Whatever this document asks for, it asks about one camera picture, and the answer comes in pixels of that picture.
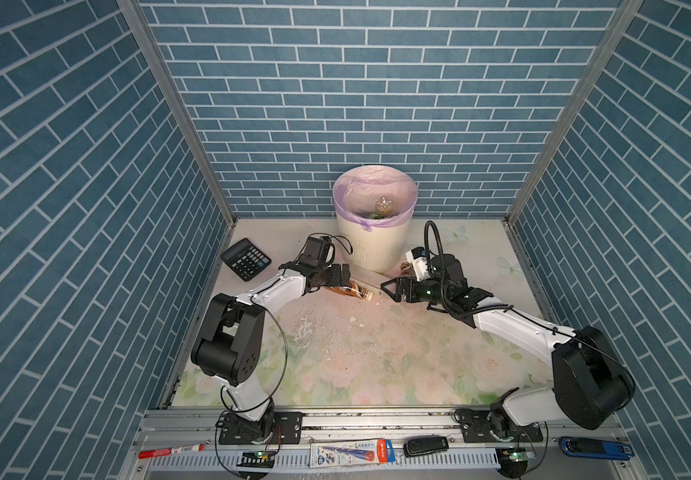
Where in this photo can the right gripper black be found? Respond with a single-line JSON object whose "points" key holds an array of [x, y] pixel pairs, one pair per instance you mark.
{"points": [[400, 286]]}

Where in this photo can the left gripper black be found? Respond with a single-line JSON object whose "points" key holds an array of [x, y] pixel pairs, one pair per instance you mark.
{"points": [[335, 277]]}

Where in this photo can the clear bottle red label yellow cap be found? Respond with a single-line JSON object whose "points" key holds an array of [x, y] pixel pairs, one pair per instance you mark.
{"points": [[384, 205]]}

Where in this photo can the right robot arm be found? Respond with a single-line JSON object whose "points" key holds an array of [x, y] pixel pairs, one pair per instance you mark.
{"points": [[588, 383]]}

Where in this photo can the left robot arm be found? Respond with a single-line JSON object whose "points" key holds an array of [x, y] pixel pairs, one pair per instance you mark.
{"points": [[228, 345]]}

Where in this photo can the white ribbed trash bin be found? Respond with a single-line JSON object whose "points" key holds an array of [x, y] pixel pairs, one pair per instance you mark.
{"points": [[378, 250]]}

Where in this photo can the purple plastic bin liner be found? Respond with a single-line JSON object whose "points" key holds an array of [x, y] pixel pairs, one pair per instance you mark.
{"points": [[356, 191]]}

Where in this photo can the brown coffee bottle upright-lying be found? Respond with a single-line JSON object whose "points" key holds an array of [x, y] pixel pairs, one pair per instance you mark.
{"points": [[406, 269]]}

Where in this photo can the brown coffee bottle lying sideways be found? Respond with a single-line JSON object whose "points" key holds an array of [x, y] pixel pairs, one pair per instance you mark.
{"points": [[355, 289]]}

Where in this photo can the frosted clear square bottle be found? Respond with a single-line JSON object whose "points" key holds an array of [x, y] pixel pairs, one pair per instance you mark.
{"points": [[367, 277]]}

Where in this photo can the black desk calculator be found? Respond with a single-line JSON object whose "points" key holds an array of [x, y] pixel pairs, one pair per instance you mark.
{"points": [[245, 259]]}

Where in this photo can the black stapler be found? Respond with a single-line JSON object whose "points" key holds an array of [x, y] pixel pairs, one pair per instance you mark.
{"points": [[425, 445]]}

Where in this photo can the packaged toothbrush box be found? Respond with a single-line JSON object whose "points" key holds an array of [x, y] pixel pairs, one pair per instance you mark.
{"points": [[352, 453]]}

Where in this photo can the red marker pen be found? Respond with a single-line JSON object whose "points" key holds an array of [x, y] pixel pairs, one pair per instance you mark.
{"points": [[164, 452]]}

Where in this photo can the blue utility knife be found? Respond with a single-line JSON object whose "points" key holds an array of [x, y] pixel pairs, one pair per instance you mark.
{"points": [[589, 448]]}

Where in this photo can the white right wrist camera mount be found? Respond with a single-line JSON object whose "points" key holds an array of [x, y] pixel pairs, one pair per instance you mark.
{"points": [[417, 259]]}

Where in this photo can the aluminium rail frame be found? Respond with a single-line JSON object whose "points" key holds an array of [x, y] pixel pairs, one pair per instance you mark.
{"points": [[473, 453]]}

